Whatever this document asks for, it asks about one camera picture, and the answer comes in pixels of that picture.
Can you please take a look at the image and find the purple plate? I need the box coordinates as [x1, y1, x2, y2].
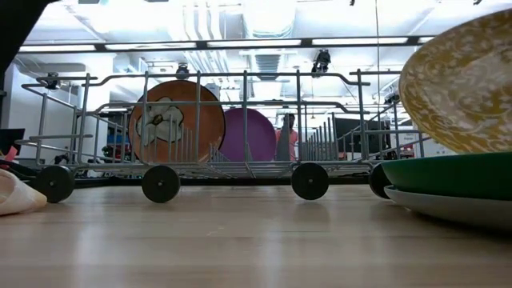
[218, 107, 278, 163]

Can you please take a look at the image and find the orange plate with white flower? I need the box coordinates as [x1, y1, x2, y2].
[128, 79, 226, 164]

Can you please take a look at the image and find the green plate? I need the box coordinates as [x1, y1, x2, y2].
[380, 151, 512, 202]

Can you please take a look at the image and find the yellow patterned plate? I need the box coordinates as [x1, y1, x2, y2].
[398, 8, 512, 155]

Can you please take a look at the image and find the grey plate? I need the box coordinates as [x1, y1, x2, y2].
[383, 184, 512, 230]

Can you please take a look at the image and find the person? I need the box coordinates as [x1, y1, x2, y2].
[274, 113, 299, 162]

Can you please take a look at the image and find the black monitor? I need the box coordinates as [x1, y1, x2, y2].
[334, 118, 391, 156]

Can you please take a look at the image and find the black overhead rig beam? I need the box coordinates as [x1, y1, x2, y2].
[18, 36, 435, 53]

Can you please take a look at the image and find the dark box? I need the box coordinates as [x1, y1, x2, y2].
[0, 128, 26, 157]

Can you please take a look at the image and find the grey wire dish rack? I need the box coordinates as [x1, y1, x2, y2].
[15, 68, 432, 204]

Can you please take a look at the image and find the black ceiling camera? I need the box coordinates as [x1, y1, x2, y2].
[174, 62, 191, 81]
[42, 71, 62, 91]
[310, 50, 332, 75]

